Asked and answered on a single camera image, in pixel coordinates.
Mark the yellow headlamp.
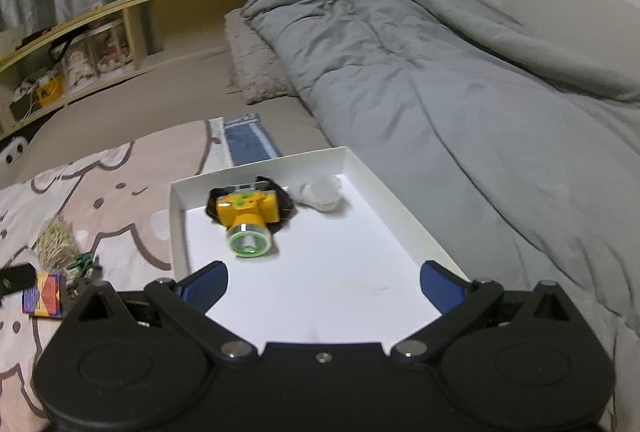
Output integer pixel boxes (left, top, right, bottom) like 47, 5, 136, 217
206, 175, 297, 259

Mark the clear crumpled plastic bag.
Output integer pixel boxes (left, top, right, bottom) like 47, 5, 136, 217
292, 175, 347, 213

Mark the dark small box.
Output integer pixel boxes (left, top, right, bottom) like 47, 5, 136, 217
10, 92, 39, 121

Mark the yellow gadget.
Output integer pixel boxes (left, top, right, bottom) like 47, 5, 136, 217
37, 77, 65, 107

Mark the white plastic bin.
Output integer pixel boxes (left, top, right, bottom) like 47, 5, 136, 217
169, 146, 474, 349

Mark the small colourful box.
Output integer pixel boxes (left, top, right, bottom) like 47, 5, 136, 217
21, 272, 69, 319

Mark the beige fuzzy pillow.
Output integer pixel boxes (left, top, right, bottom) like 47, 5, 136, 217
223, 7, 302, 106

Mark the bag of beaded cord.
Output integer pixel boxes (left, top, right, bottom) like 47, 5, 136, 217
34, 217, 79, 274

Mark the grey duvet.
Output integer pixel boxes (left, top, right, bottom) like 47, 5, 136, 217
242, 0, 640, 432

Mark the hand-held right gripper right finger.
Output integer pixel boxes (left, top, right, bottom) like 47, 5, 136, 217
390, 261, 571, 364

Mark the taupe bed sheet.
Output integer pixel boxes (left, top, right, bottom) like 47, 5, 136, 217
0, 46, 332, 194

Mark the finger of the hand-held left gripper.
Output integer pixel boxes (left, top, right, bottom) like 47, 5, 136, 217
0, 264, 37, 299

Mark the green toy figure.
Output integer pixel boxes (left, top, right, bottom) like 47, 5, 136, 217
65, 252, 104, 286

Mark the bear printed blanket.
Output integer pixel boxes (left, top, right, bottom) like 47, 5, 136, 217
0, 112, 287, 432

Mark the clear container with figurine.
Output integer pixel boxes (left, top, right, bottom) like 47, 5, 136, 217
62, 46, 99, 89
94, 23, 137, 74

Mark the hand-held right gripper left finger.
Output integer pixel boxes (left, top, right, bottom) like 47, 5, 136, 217
67, 261, 261, 364

